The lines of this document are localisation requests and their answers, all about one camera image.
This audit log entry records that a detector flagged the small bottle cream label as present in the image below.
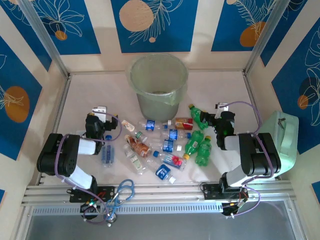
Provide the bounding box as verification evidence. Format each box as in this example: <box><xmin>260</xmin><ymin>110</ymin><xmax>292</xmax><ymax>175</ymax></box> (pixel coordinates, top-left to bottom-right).
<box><xmin>120</xmin><ymin>119</ymin><xmax>136</xmax><ymax>133</ymax></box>

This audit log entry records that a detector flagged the clear bottle blue cap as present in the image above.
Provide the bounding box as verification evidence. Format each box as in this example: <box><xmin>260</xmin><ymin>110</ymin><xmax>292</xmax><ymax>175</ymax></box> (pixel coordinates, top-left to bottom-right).
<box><xmin>100</xmin><ymin>134</ymin><xmax>116</xmax><ymax>169</ymax></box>

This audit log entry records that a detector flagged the clear bottle green label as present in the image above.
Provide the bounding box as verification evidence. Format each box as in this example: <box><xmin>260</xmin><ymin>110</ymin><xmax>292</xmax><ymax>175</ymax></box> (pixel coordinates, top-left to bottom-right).
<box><xmin>134</xmin><ymin>130</ymin><xmax>162</xmax><ymax>145</ymax></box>

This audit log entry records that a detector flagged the brown tea bottle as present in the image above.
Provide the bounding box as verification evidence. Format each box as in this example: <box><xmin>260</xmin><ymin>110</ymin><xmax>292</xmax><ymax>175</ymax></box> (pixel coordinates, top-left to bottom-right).
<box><xmin>124</xmin><ymin>134</ymin><xmax>153</xmax><ymax>158</ymax></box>

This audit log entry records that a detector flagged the blue-label bottle blue cap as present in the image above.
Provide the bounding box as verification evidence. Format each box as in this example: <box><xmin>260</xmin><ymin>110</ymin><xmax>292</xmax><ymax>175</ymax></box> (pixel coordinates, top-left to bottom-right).
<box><xmin>138</xmin><ymin>119</ymin><xmax>168</xmax><ymax>133</ymax></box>

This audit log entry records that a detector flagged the clear bottle white-green label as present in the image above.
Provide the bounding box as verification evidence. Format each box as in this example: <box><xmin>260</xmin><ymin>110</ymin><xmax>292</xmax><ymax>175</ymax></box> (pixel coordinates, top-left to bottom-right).
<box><xmin>121</xmin><ymin>144</ymin><xmax>146</xmax><ymax>176</ymax></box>

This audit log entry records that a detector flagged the large blue-label bottle white cap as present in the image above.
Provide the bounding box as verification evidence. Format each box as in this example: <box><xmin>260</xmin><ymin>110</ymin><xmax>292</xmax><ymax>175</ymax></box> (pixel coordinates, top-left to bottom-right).
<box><xmin>145</xmin><ymin>157</ymin><xmax>177</xmax><ymax>185</ymax></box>

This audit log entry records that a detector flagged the translucent green waste bin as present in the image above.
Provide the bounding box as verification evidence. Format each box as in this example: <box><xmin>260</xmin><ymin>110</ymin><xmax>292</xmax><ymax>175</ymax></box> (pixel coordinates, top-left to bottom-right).
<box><xmin>127</xmin><ymin>52</ymin><xmax>189</xmax><ymax>120</ymax></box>

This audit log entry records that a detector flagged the bottle with red flower label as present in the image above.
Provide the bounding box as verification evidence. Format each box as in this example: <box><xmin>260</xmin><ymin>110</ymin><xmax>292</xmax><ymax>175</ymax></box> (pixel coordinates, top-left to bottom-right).
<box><xmin>152</xmin><ymin>150</ymin><xmax>188</xmax><ymax>171</ymax></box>

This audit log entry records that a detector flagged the pale green plastic container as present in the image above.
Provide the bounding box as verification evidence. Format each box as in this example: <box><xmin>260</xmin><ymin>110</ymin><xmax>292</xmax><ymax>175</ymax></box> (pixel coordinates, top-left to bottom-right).
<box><xmin>257</xmin><ymin>110</ymin><xmax>300</xmax><ymax>176</ymax></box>

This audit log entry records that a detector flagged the blue stethoscope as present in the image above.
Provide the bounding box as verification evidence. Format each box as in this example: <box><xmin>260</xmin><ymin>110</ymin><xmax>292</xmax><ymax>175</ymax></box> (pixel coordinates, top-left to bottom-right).
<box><xmin>103</xmin><ymin>178</ymin><xmax>136</xmax><ymax>224</ymax></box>

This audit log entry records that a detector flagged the grey metal sheet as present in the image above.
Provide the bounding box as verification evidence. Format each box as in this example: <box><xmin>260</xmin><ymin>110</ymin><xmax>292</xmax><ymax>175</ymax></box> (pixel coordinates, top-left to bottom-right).
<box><xmin>24</xmin><ymin>201</ymin><xmax>305</xmax><ymax>240</ymax></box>

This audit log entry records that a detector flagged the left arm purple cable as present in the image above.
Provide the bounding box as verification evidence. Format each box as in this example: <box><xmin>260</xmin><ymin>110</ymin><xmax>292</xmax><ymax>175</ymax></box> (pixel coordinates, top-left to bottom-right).
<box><xmin>54</xmin><ymin>112</ymin><xmax>123</xmax><ymax>225</ymax></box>

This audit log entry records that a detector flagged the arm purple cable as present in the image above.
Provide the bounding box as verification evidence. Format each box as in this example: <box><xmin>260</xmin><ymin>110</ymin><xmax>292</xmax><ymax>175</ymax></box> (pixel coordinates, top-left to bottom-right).
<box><xmin>221</xmin><ymin>101</ymin><xmax>275</xmax><ymax>218</ymax></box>
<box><xmin>54</xmin><ymin>112</ymin><xmax>123</xmax><ymax>225</ymax></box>

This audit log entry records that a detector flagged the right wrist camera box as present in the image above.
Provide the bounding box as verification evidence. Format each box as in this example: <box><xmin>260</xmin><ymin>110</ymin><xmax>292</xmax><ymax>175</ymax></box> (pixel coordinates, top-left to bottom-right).
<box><xmin>215</xmin><ymin>101</ymin><xmax>230</xmax><ymax>112</ymax></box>

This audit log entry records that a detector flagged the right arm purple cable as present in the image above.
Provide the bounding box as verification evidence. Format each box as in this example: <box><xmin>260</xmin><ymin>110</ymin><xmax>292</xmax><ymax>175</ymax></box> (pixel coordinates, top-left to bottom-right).
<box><xmin>221</xmin><ymin>101</ymin><xmax>275</xmax><ymax>218</ymax></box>

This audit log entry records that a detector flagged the aluminium table side rail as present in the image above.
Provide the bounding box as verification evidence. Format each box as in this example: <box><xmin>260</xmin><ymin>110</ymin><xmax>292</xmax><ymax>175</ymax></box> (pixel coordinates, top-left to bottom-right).
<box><xmin>36</xmin><ymin>74</ymin><xmax>73</xmax><ymax>186</ymax></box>
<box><xmin>243</xmin><ymin>72</ymin><xmax>263</xmax><ymax>133</ymax></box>

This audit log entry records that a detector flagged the wire connector bundle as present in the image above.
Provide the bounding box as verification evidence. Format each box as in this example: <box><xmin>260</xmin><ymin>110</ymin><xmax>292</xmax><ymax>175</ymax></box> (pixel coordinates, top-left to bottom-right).
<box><xmin>79</xmin><ymin>198</ymin><xmax>102</xmax><ymax>221</ymax></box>
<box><xmin>221</xmin><ymin>197</ymin><xmax>251</xmax><ymax>218</ymax></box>

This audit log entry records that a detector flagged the aluminium mounting rail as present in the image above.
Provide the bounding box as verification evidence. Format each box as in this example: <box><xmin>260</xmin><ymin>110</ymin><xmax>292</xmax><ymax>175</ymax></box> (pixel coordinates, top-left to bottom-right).
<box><xmin>21</xmin><ymin>181</ymin><xmax>297</xmax><ymax>207</ymax></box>

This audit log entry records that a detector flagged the grey slotted cable duct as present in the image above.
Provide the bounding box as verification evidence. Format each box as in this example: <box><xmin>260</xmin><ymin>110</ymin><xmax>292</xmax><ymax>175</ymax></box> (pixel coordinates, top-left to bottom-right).
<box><xmin>31</xmin><ymin>202</ymin><xmax>224</xmax><ymax>216</ymax></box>

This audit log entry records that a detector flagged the aluminium frame post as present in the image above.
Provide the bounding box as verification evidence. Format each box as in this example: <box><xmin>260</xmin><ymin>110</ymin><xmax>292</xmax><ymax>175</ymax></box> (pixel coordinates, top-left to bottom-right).
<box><xmin>17</xmin><ymin>0</ymin><xmax>71</xmax><ymax>79</ymax></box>
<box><xmin>243</xmin><ymin>0</ymin><xmax>293</xmax><ymax>76</ymax></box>

